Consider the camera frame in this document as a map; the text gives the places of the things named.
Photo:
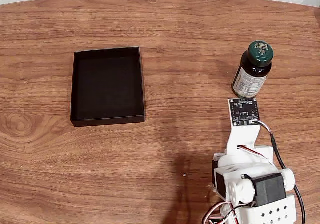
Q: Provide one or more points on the shallow black cardboard box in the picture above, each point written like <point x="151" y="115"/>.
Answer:
<point x="107" y="84"/>

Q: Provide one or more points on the black camera circuit board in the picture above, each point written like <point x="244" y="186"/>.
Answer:
<point x="243" y="111"/>

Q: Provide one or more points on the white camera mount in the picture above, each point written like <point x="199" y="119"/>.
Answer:
<point x="243" y="136"/>

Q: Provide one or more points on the green-capped dark pill bottle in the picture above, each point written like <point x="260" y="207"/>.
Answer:
<point x="250" y="80"/>

